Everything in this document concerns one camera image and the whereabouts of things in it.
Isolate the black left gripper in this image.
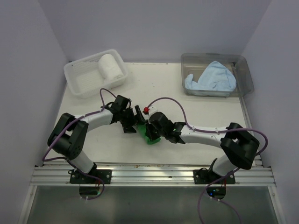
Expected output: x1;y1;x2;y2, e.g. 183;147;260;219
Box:
120;105;145;133

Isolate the green towel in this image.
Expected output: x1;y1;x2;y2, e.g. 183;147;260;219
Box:
137;124;161;145

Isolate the white towel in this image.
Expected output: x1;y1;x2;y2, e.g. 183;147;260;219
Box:
98;54;124;81

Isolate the white plastic basket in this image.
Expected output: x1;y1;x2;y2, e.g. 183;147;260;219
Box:
64;49;128;98

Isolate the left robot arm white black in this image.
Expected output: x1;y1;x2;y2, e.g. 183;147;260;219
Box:
47;103;145;183

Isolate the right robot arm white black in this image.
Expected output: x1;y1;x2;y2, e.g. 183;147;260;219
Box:
145;121;260;183

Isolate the grey transparent plastic bin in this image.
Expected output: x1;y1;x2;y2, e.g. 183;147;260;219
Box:
181;53;254;98

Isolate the light blue towel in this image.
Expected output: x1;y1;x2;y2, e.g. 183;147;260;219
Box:
184;61;237;92

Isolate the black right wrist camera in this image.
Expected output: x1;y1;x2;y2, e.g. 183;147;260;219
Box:
149;112;174;132

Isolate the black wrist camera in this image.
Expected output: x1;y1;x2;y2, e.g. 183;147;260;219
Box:
149;112;174;132
110;95;131;114

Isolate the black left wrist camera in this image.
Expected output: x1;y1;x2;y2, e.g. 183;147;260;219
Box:
110;95;131;114

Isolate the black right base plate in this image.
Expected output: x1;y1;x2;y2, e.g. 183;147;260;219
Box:
193;168;236;184

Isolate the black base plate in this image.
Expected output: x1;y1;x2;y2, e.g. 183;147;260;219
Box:
68;169;112;184
193;168;236;184

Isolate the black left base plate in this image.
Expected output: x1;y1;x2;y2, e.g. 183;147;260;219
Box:
68;169;112;184

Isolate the aluminium mounting rail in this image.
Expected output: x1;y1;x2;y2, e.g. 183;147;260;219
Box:
30;161;276;187

